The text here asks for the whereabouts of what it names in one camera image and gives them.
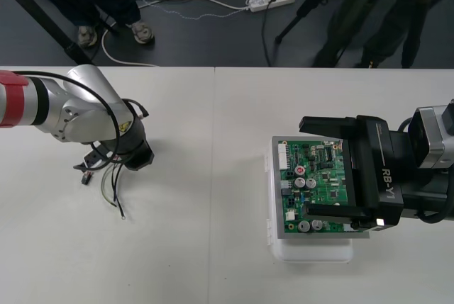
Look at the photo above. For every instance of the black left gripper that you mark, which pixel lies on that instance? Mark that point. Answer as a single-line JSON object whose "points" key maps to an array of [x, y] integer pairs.
{"points": [[140, 157]]}

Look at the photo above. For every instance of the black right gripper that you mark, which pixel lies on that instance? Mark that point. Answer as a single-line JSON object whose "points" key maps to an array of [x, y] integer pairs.
{"points": [[376, 176]]}

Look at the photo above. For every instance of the green circuit board grey frame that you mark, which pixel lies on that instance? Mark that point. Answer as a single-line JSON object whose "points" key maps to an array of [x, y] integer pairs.
{"points": [[319, 183]]}

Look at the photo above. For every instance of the silver and black left arm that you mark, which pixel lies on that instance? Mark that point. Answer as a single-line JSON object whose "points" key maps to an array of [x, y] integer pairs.
{"points": [[88, 112]]}

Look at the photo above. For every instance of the black diagonal pole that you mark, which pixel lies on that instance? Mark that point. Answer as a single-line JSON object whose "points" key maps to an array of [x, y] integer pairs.
{"points": [[72, 49]]}

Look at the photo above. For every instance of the black tripod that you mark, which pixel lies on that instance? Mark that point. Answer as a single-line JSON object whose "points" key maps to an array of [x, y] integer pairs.
{"points": [[294, 18]]}

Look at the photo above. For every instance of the white power strip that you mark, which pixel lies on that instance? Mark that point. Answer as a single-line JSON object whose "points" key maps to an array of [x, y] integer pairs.
{"points": [[259, 4]]}

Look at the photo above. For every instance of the pale grey right wrist camera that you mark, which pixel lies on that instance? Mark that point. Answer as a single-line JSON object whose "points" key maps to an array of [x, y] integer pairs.
{"points": [[433, 134]]}

